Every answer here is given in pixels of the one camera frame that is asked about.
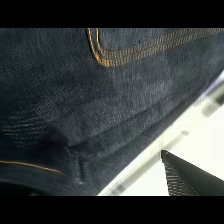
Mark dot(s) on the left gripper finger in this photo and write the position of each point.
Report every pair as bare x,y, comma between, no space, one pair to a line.
186,178

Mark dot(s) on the dark blue jeans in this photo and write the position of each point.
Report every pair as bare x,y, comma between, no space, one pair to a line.
100,93

